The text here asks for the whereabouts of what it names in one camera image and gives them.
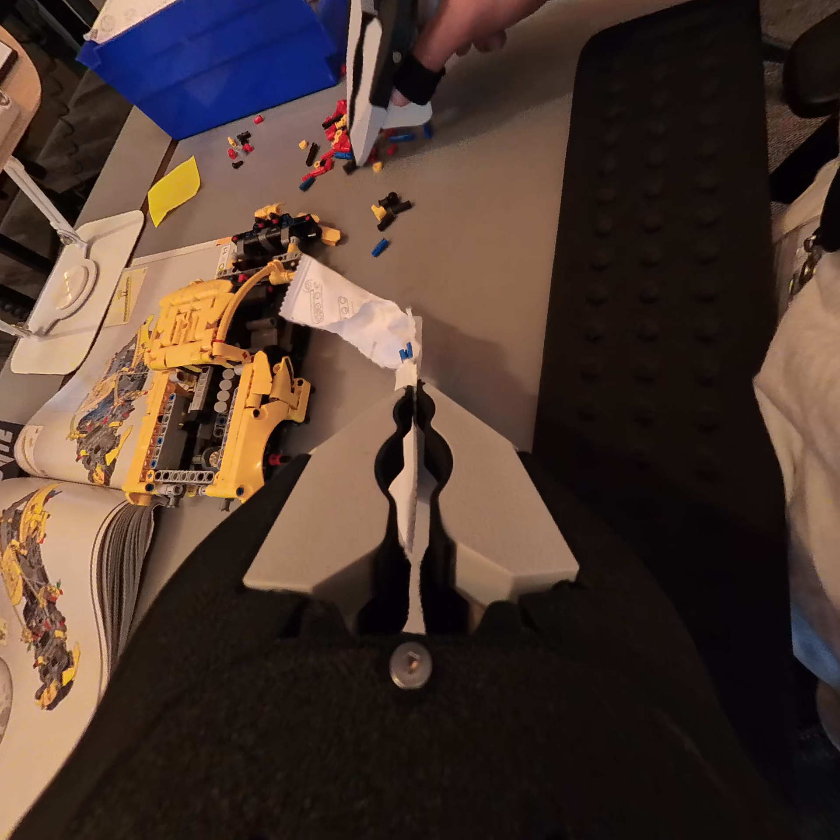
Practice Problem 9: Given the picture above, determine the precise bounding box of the yellow black brick car model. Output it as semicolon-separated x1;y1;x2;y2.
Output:
121;203;343;511

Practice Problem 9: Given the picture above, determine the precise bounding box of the pile of mixed brick pins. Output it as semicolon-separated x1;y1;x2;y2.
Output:
298;98;435;258

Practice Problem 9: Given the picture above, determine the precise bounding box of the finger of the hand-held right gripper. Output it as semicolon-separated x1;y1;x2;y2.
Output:
345;0;366;133
350;16;435;169

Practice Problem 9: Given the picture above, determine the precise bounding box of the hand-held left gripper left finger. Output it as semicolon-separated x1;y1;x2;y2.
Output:
241;386;416;616

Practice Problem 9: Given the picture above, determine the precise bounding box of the plain white paper bag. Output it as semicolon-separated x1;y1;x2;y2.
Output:
279;255;437;631

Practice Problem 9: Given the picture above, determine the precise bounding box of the large printed paper bag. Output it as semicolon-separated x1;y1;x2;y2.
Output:
84;0;166;42

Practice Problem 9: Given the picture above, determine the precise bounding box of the instruction booklet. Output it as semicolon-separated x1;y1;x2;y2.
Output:
0;239;238;821

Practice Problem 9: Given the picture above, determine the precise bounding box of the black dimpled chair armrest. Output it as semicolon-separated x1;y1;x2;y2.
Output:
533;0;796;723

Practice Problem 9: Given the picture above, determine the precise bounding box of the person in beige shirt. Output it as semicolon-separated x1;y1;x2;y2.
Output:
753;157;840;750

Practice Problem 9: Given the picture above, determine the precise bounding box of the white wooden book stand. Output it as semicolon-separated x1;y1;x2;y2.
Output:
0;26;146;376

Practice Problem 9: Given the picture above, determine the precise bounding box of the grey desk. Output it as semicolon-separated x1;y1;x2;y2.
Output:
0;0;697;657

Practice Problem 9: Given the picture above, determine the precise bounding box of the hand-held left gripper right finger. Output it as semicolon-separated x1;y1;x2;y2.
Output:
415;381;581;622

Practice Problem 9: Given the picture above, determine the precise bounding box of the yellow paper scrap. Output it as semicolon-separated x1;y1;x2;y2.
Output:
147;155;202;228

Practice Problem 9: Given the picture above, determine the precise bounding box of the person's right hand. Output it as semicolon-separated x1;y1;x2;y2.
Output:
390;0;547;107

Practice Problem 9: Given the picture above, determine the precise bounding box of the blue plastic bin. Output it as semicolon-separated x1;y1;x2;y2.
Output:
75;0;350;142

